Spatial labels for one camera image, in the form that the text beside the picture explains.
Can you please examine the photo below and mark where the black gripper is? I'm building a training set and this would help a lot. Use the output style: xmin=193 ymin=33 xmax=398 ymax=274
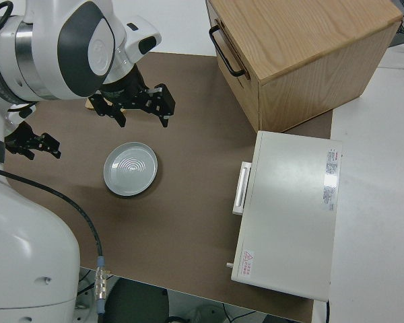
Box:
xmin=88 ymin=65 xmax=176 ymax=129
xmin=4 ymin=121 xmax=62 ymax=161

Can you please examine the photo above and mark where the white oven door handle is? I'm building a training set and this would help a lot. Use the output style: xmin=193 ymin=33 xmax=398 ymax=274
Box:
xmin=232 ymin=161 xmax=253 ymax=216

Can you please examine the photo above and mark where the wooden drawer box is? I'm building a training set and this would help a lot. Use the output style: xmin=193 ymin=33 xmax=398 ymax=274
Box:
xmin=206 ymin=0 xmax=403 ymax=134

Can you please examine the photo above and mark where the black cable with metal connector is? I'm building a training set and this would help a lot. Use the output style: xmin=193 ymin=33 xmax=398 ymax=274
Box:
xmin=0 ymin=166 xmax=109 ymax=318

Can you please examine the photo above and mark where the white toaster oven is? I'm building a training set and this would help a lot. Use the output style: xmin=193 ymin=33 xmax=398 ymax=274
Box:
xmin=230 ymin=130 xmax=345 ymax=302

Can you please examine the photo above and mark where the black drawer handle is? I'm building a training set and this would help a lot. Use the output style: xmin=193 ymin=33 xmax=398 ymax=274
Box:
xmin=208 ymin=26 xmax=246 ymax=78

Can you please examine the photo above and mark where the brown table mat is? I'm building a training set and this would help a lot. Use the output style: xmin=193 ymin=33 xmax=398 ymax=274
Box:
xmin=3 ymin=51 xmax=334 ymax=322

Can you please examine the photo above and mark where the gray ceramic plate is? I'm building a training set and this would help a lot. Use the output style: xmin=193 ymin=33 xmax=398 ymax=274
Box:
xmin=103 ymin=141 xmax=159 ymax=197

